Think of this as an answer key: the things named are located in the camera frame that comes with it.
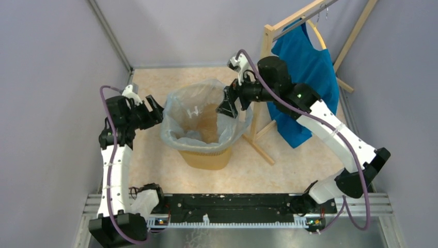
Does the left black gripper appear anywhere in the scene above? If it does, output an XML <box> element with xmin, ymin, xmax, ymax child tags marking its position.
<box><xmin>126</xmin><ymin>94</ymin><xmax>170</xmax><ymax>130</ymax></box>

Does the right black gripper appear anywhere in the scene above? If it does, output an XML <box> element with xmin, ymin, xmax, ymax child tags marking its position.
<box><xmin>216</xmin><ymin>67</ymin><xmax>277</xmax><ymax>119</ymax></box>

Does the blue plastic trash bag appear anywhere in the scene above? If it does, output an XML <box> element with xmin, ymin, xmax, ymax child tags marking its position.
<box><xmin>160</xmin><ymin>79</ymin><xmax>253</xmax><ymax>153</ymax></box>

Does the yellow mesh trash bin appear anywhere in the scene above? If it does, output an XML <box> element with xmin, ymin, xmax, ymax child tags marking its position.
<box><xmin>176</xmin><ymin>102</ymin><xmax>233</xmax><ymax>171</ymax></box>

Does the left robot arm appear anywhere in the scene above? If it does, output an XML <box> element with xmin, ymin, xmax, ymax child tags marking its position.
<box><xmin>88</xmin><ymin>95</ymin><xmax>166</xmax><ymax>247</ymax></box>

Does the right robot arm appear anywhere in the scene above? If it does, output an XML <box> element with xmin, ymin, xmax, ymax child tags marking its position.
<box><xmin>216</xmin><ymin>54</ymin><xmax>390</xmax><ymax>213</ymax></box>

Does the wooden clothes rack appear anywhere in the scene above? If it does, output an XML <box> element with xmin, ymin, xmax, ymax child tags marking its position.
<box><xmin>242</xmin><ymin>0</ymin><xmax>380</xmax><ymax>166</ymax></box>

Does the blue t-shirt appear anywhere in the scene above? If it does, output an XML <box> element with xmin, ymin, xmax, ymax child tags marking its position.
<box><xmin>267</xmin><ymin>18</ymin><xmax>340</xmax><ymax>149</ymax></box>

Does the yellow clothes hanger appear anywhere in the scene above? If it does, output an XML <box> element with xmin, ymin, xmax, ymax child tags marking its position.
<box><xmin>306</xmin><ymin>20</ymin><xmax>327</xmax><ymax>50</ymax></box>

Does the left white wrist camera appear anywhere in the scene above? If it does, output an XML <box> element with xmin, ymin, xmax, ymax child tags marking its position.
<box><xmin>121</xmin><ymin>83</ymin><xmax>142</xmax><ymax>105</ymax></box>

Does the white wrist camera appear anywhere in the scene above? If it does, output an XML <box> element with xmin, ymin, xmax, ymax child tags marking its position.
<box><xmin>227</xmin><ymin>52</ymin><xmax>250</xmax><ymax>86</ymax></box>
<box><xmin>121</xmin><ymin>83</ymin><xmax>142</xmax><ymax>105</ymax></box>

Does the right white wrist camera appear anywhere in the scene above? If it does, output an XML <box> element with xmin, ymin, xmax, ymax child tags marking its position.
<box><xmin>227</xmin><ymin>52</ymin><xmax>250</xmax><ymax>86</ymax></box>

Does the metal corner post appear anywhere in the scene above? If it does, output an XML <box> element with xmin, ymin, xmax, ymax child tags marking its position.
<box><xmin>87</xmin><ymin>0</ymin><xmax>134</xmax><ymax>74</ymax></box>

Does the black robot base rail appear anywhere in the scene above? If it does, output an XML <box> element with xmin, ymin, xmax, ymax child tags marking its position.
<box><xmin>152</xmin><ymin>193</ymin><xmax>337</xmax><ymax>224</ymax></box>

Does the white cable duct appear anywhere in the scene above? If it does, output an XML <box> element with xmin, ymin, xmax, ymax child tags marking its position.
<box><xmin>146</xmin><ymin>214</ymin><xmax>325</xmax><ymax>232</ymax></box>

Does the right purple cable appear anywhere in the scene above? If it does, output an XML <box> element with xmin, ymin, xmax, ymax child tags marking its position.
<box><xmin>236</xmin><ymin>49</ymin><xmax>371</xmax><ymax>235</ymax></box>

